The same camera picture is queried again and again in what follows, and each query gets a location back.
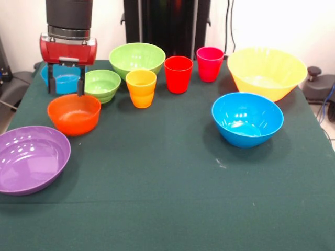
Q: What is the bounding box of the red plastic cup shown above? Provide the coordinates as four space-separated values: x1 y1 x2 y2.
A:
164 55 194 94

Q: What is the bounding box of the large green plastic bowl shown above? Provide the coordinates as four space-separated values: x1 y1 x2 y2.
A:
108 42 166 81

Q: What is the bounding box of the dark green tablecloth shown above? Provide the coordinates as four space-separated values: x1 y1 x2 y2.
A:
0 59 335 251

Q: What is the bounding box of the large blue plastic bowl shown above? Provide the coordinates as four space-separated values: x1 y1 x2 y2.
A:
211 92 284 149

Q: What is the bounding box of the small blue plastic bowl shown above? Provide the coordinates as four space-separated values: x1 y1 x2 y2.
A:
40 62 82 95

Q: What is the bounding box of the orange plastic bowl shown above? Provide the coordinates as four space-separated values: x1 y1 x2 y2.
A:
47 94 102 137

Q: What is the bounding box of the orange plastic cup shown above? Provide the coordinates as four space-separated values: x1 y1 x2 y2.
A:
125 70 158 109

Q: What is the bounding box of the grey base with black knob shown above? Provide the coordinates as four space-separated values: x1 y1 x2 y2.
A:
303 66 335 105

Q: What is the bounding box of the small green ribbed bowl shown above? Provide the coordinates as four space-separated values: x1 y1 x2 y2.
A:
83 69 122 105

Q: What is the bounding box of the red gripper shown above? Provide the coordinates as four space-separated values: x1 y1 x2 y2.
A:
39 33 98 97

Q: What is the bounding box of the grey machine base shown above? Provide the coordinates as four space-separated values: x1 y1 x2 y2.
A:
0 70 34 110

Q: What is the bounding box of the yellow plastic bowl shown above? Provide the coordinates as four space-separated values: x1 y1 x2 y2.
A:
227 47 308 102

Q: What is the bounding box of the black equipment rack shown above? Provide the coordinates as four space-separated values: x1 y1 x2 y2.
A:
0 36 14 88

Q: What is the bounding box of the purple plastic bowl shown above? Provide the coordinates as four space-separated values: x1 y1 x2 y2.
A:
0 125 72 196

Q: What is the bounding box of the pink plastic cup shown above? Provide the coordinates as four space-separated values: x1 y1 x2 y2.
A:
196 47 225 83

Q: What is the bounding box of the blue cable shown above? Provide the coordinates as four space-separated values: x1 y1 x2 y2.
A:
317 83 335 124

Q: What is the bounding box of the black hanging cable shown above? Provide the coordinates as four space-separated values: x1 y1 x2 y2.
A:
224 0 238 54

